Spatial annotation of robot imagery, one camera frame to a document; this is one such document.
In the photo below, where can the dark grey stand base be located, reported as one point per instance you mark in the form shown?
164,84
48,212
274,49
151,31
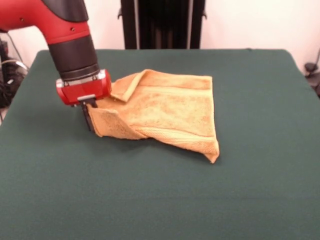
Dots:
310,67

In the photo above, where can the tan terry towel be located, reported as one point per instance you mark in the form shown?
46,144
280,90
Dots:
170,112

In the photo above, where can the dark green table cloth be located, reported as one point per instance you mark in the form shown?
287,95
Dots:
100,187

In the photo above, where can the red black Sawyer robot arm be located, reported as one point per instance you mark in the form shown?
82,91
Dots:
70,50

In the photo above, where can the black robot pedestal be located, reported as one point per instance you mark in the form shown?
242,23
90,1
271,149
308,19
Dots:
162,25

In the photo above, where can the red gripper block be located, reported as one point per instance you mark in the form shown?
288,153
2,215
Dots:
82,88

